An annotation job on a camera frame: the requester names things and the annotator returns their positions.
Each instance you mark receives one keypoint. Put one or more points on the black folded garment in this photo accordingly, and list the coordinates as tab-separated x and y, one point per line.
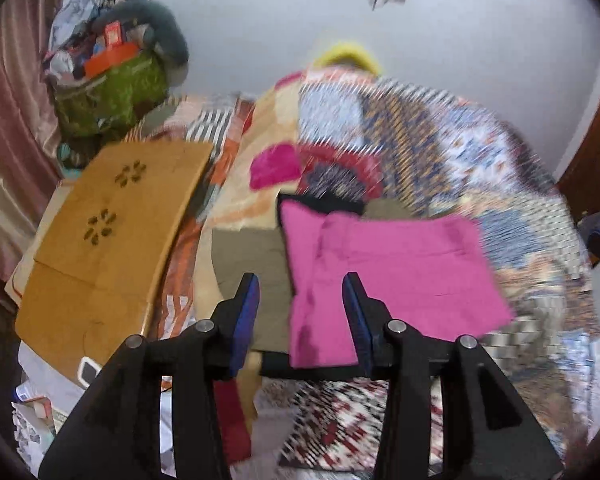
325	204

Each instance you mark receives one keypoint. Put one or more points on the pink pants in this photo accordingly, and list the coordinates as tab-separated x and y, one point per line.
432	274

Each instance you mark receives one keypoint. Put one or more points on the green bag clutter pile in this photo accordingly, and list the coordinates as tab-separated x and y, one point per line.
108	64

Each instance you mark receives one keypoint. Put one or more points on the red pink garment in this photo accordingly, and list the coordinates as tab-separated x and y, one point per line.
318	169

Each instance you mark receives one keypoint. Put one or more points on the yellow pillow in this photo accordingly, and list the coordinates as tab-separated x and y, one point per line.
348	54

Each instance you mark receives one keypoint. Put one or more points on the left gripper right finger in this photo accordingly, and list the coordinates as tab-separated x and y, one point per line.
488	430

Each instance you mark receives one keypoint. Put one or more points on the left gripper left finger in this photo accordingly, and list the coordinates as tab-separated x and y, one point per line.
113	431

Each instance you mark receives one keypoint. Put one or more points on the white papers pile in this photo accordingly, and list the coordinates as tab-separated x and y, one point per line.
42	402

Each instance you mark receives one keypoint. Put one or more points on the pink striped curtain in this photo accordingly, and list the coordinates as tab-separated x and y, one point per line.
29	132

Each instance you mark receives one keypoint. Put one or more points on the wooden lap table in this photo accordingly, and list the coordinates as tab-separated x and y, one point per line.
96	273

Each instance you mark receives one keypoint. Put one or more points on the patchwork patterned bedspread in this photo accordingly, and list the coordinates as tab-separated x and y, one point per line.
440	155

